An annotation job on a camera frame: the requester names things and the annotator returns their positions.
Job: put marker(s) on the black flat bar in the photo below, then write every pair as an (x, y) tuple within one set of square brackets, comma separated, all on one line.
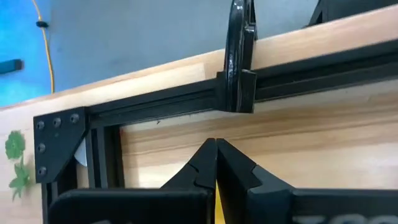
[(11, 66)]

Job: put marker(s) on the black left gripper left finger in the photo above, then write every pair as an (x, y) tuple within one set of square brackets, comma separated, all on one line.
[(155, 207)]

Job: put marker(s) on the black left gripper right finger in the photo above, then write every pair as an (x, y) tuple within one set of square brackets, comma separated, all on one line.
[(264, 202)]

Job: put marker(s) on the black aluminium table frame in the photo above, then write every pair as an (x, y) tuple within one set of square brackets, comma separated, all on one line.
[(155, 104)]

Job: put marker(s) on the green plastic leaf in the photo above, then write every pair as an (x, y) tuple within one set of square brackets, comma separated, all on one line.
[(15, 144)]

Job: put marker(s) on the black frame clamp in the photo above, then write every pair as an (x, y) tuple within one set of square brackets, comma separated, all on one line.
[(237, 62)]

